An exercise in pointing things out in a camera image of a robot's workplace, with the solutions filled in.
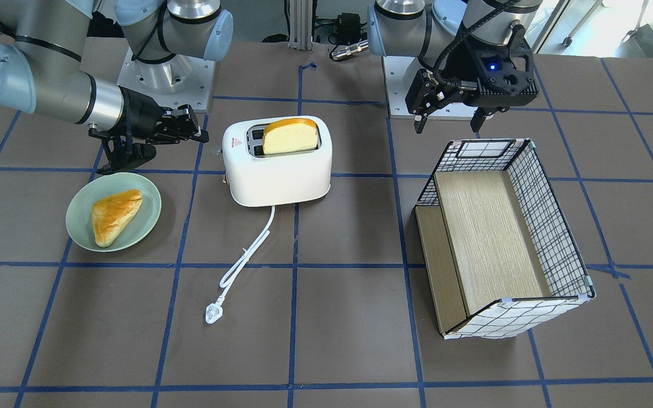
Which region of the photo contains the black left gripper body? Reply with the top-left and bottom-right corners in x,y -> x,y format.
405,40 -> 539,114

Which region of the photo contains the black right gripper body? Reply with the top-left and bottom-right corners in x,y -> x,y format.
120,86 -> 200,145

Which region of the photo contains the white two-slot toaster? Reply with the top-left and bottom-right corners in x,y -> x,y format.
221,116 -> 333,207

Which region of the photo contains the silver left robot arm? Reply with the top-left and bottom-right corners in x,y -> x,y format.
367,1 -> 541,134

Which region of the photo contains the toast slice in toaster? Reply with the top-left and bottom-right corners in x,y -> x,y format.
262,118 -> 319,155

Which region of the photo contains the golden triangular pastry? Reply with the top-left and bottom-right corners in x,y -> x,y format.
91,189 -> 143,248

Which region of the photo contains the light green plate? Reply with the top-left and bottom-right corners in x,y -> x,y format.
66,173 -> 162,252

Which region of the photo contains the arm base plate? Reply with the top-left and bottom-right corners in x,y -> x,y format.
382,56 -> 480,120
116,49 -> 216,113

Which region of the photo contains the wire basket with wooden shelf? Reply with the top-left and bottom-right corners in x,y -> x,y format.
414,139 -> 596,340

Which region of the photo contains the white toaster power cable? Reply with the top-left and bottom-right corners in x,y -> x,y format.
205,205 -> 276,325

